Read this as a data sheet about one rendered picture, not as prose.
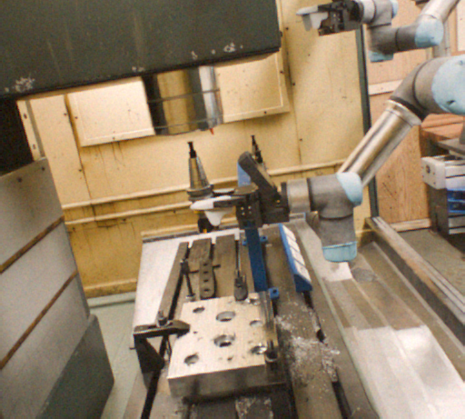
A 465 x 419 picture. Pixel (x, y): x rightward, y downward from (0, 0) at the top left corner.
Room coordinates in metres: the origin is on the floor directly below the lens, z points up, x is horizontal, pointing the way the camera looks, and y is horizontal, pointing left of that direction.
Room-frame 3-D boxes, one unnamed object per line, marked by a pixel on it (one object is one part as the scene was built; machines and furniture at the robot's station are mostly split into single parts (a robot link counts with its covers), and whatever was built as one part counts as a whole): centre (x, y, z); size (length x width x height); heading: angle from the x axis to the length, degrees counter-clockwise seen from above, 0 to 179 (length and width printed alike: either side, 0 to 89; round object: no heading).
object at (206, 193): (0.94, 0.07, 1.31); 0.06 x 0.06 x 0.03
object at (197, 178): (0.94, 0.07, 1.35); 0.04 x 0.04 x 0.07
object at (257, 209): (0.92, -0.06, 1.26); 0.12 x 0.08 x 0.09; 81
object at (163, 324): (0.92, 0.22, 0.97); 0.13 x 0.03 x 0.15; 87
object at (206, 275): (1.24, 0.13, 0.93); 0.26 x 0.05 x 0.06; 2
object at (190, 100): (0.94, 0.07, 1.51); 0.16 x 0.16 x 0.12
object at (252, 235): (1.17, -0.03, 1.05); 0.10 x 0.05 x 0.30; 87
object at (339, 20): (1.34, -0.39, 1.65); 0.12 x 0.08 x 0.09; 117
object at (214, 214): (0.90, 0.05, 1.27); 0.09 x 0.03 x 0.06; 95
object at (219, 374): (0.89, 0.07, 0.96); 0.29 x 0.23 x 0.05; 177
